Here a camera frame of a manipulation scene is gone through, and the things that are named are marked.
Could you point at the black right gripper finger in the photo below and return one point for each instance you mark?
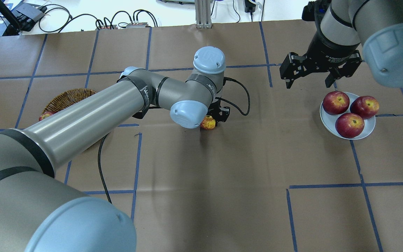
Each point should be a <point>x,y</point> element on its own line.
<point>348,68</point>
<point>292,68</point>

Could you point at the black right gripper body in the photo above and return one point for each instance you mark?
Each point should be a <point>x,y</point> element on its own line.
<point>331,51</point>

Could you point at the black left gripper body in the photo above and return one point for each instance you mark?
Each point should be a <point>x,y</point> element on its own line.
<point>223,114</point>

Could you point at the red yellow apple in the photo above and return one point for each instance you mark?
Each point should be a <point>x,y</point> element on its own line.
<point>208,123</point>

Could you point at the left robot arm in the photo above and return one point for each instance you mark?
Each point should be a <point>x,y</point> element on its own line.
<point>41,214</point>

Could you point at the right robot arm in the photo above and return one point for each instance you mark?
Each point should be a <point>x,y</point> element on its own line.
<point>350,32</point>

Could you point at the red apple on plate back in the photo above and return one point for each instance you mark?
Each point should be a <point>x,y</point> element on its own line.
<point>336,102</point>

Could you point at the red apple on plate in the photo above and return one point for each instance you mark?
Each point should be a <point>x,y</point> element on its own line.
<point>365,106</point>
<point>349,125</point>
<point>336,102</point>

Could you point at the red apple on plate left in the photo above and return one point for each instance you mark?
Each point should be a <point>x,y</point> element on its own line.
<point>365,106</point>

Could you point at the light blue plate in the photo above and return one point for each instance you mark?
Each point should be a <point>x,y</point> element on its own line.
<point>329,120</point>

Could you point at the red apple on plate front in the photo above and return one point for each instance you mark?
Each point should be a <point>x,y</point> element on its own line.
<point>349,125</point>

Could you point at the woven wicker basket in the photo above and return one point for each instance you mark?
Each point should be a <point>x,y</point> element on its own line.
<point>68,98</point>

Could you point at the red apple in basket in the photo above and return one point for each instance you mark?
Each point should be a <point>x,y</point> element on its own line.
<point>45,115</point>

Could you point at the aluminium frame post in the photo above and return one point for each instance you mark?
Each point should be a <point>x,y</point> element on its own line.
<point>203,14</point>

